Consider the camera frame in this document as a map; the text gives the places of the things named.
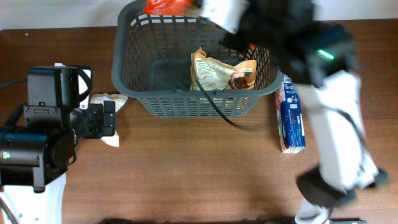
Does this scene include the grey plastic basket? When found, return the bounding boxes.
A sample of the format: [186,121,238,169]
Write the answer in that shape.
[111,1,284,118]

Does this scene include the tan snack bag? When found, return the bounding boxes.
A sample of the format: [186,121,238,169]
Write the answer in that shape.
[190,47,257,91]

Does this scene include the orange cracker packet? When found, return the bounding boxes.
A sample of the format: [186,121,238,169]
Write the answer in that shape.
[143,0,194,16]

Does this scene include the blue biscuit box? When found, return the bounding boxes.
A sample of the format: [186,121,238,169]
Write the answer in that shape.
[275,75,306,154]

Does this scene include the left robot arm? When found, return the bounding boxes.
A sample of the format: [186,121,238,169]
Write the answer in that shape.
[1,65,116,223]

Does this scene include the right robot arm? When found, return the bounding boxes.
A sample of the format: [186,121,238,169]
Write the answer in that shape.
[241,1,388,223]

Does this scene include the beige crumpled packet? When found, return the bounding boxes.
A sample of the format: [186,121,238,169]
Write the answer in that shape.
[90,93,129,148]

